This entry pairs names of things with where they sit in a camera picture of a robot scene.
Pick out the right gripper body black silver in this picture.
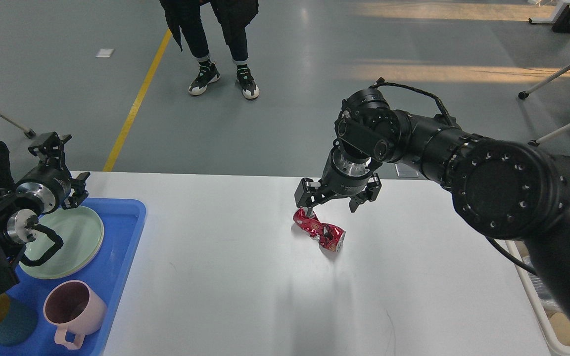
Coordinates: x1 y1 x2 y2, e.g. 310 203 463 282
319 146 379 197

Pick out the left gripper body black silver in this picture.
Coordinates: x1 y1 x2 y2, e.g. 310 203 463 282
14 165 72 214

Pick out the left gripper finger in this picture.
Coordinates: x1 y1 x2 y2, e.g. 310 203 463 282
28 132 72 171
61 172 91 210

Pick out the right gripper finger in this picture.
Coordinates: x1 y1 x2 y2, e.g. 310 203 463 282
349 172 382 213
294 178 337 218

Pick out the green plate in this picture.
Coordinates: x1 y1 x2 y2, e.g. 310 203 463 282
20 206 104 279

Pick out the crushed red can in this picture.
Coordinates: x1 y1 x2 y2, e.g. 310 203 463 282
292 207 346 252

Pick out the pink mug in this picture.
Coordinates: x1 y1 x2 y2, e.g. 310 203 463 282
43 280 108 350

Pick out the aluminium foil tray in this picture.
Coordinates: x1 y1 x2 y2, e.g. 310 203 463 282
528 273 563 312

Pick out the brown paper bag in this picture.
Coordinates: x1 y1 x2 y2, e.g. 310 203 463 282
548 312 570 346

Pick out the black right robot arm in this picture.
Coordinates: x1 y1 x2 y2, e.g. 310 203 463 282
294 78 570 320

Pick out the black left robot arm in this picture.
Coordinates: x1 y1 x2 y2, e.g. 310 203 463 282
0 132 90 295

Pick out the clear floor plate left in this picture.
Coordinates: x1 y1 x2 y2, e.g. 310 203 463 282
394 164 420 178

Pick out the blue plastic tray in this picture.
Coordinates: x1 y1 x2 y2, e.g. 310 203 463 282
0 198 146 356

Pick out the teal yellow cup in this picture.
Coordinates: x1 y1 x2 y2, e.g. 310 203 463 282
0 293 38 347

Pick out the person in black coat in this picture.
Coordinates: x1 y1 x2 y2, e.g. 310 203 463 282
159 0 261 100

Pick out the beige plastic bin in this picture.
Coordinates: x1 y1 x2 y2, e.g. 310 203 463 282
516 267 570 356

